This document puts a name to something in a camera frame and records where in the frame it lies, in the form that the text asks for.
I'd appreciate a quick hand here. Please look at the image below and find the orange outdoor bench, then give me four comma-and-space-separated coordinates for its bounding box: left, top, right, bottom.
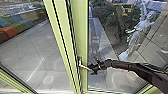
0, 26, 20, 44

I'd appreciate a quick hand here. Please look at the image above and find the green framed glass door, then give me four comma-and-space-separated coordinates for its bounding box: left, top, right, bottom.
0, 0, 83, 94
69, 0, 168, 94

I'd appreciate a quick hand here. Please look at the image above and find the dark door handle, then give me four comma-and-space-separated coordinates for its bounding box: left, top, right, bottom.
77, 55, 94, 73

